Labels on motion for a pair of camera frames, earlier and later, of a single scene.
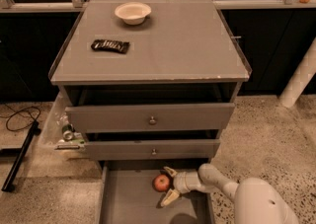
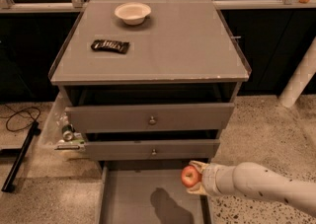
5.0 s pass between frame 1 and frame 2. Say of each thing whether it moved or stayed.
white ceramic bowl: stayed
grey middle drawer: stayed
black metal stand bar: stayed
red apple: moved
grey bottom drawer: stayed
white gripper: moved
